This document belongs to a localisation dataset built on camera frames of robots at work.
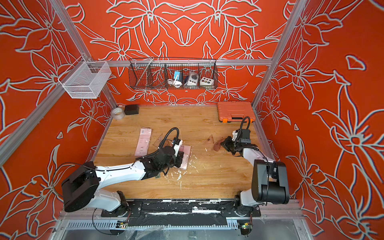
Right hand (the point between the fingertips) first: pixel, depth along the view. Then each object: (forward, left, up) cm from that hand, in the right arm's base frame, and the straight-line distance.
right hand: (218, 141), depth 90 cm
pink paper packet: (-3, +20, -5) cm, 21 cm away
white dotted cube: (+32, +8, +22) cm, 40 cm away
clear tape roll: (+28, +75, -5) cm, 80 cm away
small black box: (+30, +64, -3) cm, 71 cm away
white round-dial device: (+29, +16, +25) cm, 42 cm away
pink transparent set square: (+5, +39, -7) cm, 40 cm away
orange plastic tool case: (+31, -16, -5) cm, 35 cm away
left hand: (-9, +20, +3) cm, 22 cm away
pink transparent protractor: (-1, 0, -3) cm, 3 cm away
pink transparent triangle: (+7, +4, -8) cm, 11 cm away
